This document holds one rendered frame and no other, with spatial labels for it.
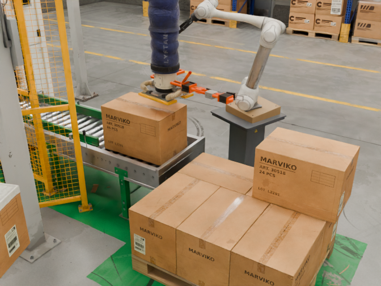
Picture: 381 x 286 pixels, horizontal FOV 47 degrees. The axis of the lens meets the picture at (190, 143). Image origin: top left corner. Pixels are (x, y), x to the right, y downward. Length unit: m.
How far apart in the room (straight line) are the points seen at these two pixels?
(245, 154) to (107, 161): 1.26
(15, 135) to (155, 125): 1.02
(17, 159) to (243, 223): 1.64
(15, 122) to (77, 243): 1.13
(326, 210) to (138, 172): 1.47
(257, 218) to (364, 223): 1.35
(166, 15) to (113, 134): 1.13
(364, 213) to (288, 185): 1.33
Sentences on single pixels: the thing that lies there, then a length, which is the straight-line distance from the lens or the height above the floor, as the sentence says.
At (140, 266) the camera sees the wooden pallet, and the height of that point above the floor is 0.06.
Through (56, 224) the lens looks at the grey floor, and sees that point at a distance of 3.98.
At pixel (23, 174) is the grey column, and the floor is 0.68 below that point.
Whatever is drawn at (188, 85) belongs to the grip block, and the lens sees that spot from 3.28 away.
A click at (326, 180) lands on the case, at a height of 0.84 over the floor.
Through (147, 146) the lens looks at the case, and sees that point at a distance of 3.55.
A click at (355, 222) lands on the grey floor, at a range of 4.09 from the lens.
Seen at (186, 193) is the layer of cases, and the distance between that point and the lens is 3.21.
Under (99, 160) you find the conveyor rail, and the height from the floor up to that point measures 0.51.
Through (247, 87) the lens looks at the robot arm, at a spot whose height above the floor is 1.09.
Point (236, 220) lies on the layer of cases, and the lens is 2.97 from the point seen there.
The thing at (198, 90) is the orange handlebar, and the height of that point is 1.21.
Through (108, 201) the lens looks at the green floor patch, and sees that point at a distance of 4.17.
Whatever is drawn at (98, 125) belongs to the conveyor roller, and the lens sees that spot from 4.42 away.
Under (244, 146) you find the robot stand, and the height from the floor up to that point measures 0.48.
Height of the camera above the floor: 2.31
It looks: 27 degrees down
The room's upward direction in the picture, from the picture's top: straight up
